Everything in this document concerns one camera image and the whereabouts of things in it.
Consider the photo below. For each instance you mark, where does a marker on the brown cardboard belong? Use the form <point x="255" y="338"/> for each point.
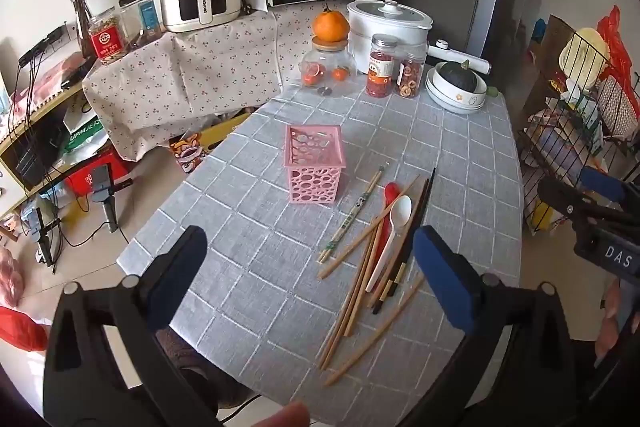
<point x="547" y="62"/>

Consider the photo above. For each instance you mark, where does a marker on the printed bamboo chopstick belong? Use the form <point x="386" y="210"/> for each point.
<point x="357" y="212"/>
<point x="350" y="219"/>

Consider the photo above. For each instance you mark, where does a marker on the white electric cooking pot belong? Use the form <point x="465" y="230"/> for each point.
<point x="380" y="29"/>

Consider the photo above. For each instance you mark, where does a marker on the dark green pumpkin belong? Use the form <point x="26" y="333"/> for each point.
<point x="459" y="74"/>

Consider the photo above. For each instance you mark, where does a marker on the blue label clear jar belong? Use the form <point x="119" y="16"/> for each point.
<point x="142" y="19"/>

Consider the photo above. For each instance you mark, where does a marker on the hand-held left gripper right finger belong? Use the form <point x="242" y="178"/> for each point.
<point x="445" y="279"/>

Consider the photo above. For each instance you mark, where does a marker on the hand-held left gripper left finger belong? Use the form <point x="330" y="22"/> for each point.
<point x="172" y="279"/>

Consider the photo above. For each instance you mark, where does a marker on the dried slices jar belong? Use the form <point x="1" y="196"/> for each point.
<point x="411" y="77"/>

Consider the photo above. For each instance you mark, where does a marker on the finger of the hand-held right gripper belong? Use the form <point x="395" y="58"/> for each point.
<point x="562" y="202"/>
<point x="602" y="184"/>

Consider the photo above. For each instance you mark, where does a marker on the green and white bag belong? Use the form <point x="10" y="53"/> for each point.
<point x="82" y="134"/>

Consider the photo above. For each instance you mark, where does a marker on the red plastic spoon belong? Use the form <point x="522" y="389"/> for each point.
<point x="391" y="193"/>

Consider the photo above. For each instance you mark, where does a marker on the white plastic spoon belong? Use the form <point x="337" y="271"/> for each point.
<point x="401" y="209"/>

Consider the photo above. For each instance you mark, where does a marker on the cream bag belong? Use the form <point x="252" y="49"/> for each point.
<point x="582" y="57"/>

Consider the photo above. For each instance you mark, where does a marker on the person's right hand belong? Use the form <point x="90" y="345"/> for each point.
<point x="611" y="312"/>

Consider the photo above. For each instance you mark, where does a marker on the grey tripod stand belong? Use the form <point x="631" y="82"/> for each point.
<point x="105" y="187"/>
<point x="42" y="232"/>

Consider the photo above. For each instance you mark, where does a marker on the glass vase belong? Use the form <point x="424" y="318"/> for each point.
<point x="82" y="24"/>

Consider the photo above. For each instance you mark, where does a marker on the wooden shelf unit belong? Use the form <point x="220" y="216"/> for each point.
<point x="37" y="104"/>

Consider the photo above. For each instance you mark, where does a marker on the person's left hand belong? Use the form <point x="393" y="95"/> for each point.
<point x="295" y="416"/>

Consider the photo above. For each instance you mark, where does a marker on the glass jar with bamboo lid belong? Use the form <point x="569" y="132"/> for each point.
<point x="327" y="57"/>

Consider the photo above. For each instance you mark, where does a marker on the red plastic bag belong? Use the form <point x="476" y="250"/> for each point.
<point x="617" y="37"/>

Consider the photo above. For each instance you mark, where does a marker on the small floral cabinet cloth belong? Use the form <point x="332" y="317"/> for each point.
<point x="175" y="77"/>

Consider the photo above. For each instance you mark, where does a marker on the red dried fruit jar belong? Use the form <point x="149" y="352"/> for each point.
<point x="381" y="69"/>

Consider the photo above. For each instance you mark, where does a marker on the large orange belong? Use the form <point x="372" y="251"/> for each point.
<point x="331" y="27"/>

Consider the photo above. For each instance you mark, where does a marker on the red box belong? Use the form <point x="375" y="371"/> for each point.
<point x="85" y="174"/>

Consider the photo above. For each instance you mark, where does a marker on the grey checked tablecloth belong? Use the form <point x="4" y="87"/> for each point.
<point x="260" y="267"/>

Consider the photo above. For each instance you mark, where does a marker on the black chopstick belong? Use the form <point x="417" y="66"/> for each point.
<point x="417" y="212"/>
<point x="406" y="247"/>

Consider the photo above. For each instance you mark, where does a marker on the brown slipper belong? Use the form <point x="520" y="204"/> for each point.
<point x="187" y="357"/>

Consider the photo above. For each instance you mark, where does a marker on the white flower print bowl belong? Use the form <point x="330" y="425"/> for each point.
<point x="457" y="94"/>

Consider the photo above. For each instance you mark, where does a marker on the pink perforated utensil basket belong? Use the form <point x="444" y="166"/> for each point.
<point x="316" y="157"/>

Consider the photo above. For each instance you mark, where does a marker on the red label jar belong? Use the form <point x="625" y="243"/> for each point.
<point x="106" y="39"/>

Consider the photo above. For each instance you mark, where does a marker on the yellow cartoon box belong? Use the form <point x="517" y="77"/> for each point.
<point x="192" y="149"/>

